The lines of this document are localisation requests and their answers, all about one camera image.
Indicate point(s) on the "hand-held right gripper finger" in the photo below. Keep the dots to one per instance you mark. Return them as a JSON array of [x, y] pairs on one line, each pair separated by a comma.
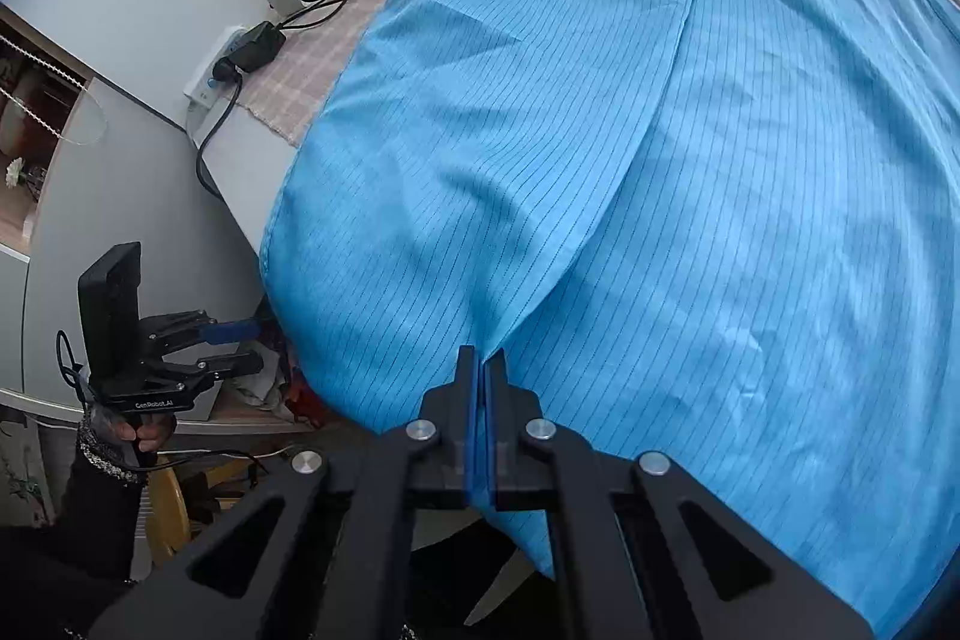
[[471, 460], [487, 445]]

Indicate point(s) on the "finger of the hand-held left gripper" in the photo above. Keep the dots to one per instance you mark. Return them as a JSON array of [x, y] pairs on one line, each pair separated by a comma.
[[232, 364], [229, 332]]

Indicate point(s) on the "blue striped work coat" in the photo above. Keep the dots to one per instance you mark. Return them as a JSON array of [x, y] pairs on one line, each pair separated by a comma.
[[675, 197]]

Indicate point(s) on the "person's left forearm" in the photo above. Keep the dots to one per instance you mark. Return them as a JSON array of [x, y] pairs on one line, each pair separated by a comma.
[[97, 520]]

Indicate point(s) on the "person's left hand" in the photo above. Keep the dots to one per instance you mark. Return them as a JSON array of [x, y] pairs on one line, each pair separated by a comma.
[[157, 436]]

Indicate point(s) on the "wooden shelf cabinet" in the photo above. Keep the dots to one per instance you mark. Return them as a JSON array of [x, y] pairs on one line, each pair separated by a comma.
[[15, 220]]

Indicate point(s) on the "yellow wooden stool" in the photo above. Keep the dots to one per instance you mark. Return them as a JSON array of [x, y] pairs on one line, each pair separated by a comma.
[[169, 512]]

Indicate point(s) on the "white flower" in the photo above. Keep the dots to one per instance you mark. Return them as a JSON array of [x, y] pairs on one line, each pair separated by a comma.
[[13, 171]]

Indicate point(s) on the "white power strip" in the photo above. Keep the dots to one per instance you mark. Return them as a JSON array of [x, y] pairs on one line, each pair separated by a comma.
[[201, 89]]

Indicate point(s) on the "black power adapter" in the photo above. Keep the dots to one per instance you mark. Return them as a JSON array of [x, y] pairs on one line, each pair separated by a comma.
[[255, 46]]

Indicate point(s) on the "pink plaid tablecloth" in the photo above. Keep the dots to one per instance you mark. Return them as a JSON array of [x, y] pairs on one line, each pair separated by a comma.
[[322, 55]]

